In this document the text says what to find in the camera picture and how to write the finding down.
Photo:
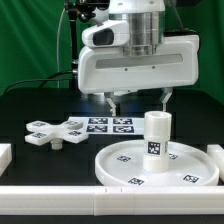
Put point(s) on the white cross-shaped table base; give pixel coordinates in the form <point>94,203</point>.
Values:
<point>42,132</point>

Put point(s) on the white front fence rail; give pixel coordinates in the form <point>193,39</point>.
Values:
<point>101,200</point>

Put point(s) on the white round table top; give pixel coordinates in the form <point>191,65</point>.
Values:
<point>126,163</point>

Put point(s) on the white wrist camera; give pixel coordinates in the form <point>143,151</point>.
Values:
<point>109,34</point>

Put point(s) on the white sheet with markers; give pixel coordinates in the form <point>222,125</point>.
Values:
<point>111,125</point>

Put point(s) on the white right fence block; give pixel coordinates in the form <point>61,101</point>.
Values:
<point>216,152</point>

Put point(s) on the white left fence block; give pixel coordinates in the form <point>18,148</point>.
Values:
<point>5,157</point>

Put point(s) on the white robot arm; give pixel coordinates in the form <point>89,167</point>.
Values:
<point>128,51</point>

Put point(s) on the black camera stand pole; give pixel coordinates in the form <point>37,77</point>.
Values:
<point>83,10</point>

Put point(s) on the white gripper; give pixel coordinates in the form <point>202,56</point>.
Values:
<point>175,63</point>

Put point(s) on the white fence block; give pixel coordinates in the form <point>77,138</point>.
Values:
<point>216,152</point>
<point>5,157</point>

